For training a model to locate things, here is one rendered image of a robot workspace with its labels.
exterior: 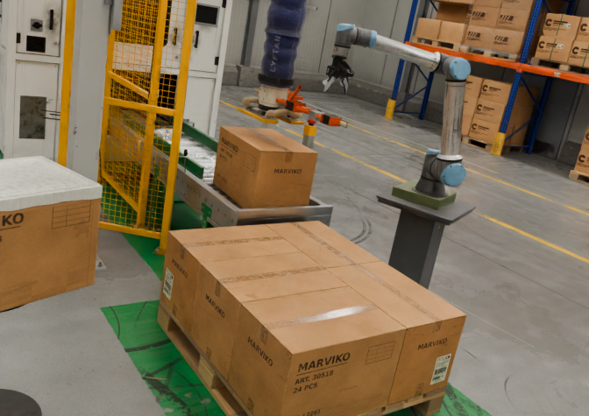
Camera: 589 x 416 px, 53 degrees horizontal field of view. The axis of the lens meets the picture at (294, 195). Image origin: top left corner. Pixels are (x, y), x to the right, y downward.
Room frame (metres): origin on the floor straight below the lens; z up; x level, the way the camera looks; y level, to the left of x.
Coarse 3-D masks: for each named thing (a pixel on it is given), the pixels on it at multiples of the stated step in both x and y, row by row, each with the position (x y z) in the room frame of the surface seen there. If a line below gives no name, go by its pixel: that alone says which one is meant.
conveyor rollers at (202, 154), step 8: (160, 128) 5.20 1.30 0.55; (160, 136) 4.91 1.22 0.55; (168, 136) 4.96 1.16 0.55; (184, 136) 5.06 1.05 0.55; (184, 144) 4.77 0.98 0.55; (192, 144) 4.89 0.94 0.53; (200, 144) 4.93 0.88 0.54; (192, 152) 4.60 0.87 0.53; (200, 152) 4.64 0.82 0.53; (208, 152) 4.68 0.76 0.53; (200, 160) 4.35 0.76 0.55; (208, 160) 4.39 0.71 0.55; (208, 168) 4.19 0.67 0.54; (208, 176) 4.00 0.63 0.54; (208, 184) 3.80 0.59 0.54; (232, 200) 3.54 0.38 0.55; (240, 208) 3.44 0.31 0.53
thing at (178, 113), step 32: (192, 0) 3.74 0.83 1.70; (128, 32) 3.78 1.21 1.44; (192, 32) 3.76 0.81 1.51; (64, 64) 3.76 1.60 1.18; (64, 96) 3.76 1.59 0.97; (64, 128) 3.76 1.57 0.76; (128, 128) 3.78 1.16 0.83; (64, 160) 3.76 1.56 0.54; (128, 192) 3.78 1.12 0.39; (160, 224) 3.77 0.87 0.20
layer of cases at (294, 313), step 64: (192, 256) 2.61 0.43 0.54; (256, 256) 2.74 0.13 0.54; (320, 256) 2.89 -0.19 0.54; (192, 320) 2.55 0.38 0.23; (256, 320) 2.12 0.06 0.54; (320, 320) 2.20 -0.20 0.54; (384, 320) 2.30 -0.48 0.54; (448, 320) 2.42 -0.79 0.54; (256, 384) 2.05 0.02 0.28; (320, 384) 2.01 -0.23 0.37; (384, 384) 2.23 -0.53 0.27
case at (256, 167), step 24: (240, 144) 3.55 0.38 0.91; (264, 144) 3.51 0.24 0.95; (288, 144) 3.64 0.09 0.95; (216, 168) 3.79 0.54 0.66; (240, 168) 3.51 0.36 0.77; (264, 168) 3.34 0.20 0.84; (288, 168) 3.44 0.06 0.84; (312, 168) 3.53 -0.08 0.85; (240, 192) 3.47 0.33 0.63; (264, 192) 3.36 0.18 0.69; (288, 192) 3.45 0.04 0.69
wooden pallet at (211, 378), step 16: (160, 304) 2.84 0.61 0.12; (160, 320) 2.82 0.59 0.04; (176, 320) 2.67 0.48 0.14; (176, 336) 2.71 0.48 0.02; (192, 352) 2.60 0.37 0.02; (192, 368) 2.49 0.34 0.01; (208, 368) 2.37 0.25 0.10; (208, 384) 2.35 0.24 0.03; (224, 384) 2.24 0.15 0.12; (224, 400) 2.27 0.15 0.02; (240, 400) 2.12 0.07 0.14; (416, 400) 2.38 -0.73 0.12; (432, 400) 2.45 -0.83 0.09
